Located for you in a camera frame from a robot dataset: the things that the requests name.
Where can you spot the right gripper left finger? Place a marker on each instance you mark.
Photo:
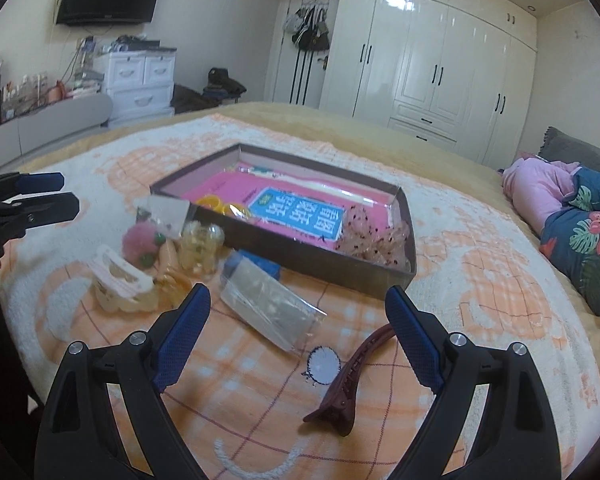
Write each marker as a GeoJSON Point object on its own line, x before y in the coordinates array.
{"type": "Point", "coordinates": [79, 436]}

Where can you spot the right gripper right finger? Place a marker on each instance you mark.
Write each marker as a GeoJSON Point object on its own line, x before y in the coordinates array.
{"type": "Point", "coordinates": [516, 436]}

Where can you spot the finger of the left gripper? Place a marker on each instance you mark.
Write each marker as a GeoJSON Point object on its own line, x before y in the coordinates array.
{"type": "Point", "coordinates": [31, 212]}
{"type": "Point", "coordinates": [15, 183]}

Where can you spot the earring card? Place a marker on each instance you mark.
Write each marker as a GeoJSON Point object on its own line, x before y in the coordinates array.
{"type": "Point", "coordinates": [168, 214]}

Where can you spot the pearl flower hair clip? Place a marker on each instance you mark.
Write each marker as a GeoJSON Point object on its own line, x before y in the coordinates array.
{"type": "Point", "coordinates": [200, 245]}

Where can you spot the maroon hair claw clip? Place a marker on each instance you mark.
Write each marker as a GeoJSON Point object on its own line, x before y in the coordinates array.
{"type": "Point", "coordinates": [339, 402]}

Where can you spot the yellow rings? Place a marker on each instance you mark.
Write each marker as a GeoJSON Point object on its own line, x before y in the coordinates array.
{"type": "Point", "coordinates": [222, 204]}

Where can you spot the clear plastic bag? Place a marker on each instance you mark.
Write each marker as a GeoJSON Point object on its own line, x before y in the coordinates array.
{"type": "Point", "coordinates": [276, 313]}

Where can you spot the polka dot sheer bow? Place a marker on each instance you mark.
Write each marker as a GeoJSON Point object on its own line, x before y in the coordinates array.
{"type": "Point", "coordinates": [383, 245]}

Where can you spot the blue small jewelry box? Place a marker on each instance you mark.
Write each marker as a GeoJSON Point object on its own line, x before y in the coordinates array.
{"type": "Point", "coordinates": [244, 270]}

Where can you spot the grey chair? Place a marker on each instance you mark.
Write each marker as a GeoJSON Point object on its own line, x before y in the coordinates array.
{"type": "Point", "coordinates": [65, 120]}

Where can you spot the white plastic drawer cabinet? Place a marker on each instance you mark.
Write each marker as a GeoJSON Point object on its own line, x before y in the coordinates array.
{"type": "Point", "coordinates": [140, 85]}

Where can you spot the floral blue quilt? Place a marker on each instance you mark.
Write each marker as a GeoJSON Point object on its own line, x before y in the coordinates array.
{"type": "Point", "coordinates": [570, 237]}

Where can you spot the pile of dark clothes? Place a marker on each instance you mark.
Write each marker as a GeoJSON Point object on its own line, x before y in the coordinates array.
{"type": "Point", "coordinates": [221, 88]}

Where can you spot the brown shallow cardboard tray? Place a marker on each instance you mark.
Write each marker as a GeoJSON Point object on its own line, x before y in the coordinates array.
{"type": "Point", "coordinates": [324, 264]}

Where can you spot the bed with tan sheet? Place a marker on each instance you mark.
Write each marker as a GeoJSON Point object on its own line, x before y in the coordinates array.
{"type": "Point", "coordinates": [330, 124]}

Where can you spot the orange white plaid blanket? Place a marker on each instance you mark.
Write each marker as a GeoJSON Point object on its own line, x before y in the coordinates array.
{"type": "Point", "coordinates": [224, 301]}

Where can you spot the pink booklet with blue label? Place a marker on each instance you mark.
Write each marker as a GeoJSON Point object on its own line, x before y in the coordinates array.
{"type": "Point", "coordinates": [307, 206]}

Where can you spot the grey headboard cover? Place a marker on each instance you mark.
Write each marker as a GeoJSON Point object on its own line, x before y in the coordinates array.
{"type": "Point", "coordinates": [559, 146]}

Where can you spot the white door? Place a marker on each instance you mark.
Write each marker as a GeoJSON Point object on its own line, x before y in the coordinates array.
{"type": "Point", "coordinates": [300, 51]}

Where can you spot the bags hanging on door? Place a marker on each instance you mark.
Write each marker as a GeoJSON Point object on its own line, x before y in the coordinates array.
{"type": "Point", "coordinates": [308, 29]}

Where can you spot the white built-in wardrobe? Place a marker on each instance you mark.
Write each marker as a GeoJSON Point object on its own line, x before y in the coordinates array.
{"type": "Point", "coordinates": [456, 74]}

